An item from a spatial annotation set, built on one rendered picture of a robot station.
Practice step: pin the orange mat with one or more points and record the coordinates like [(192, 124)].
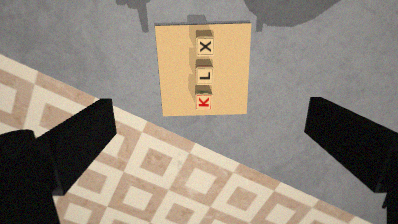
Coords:
[(177, 61)]

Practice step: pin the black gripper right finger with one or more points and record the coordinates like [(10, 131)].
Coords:
[(365, 148)]

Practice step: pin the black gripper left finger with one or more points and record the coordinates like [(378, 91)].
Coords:
[(66, 151)]

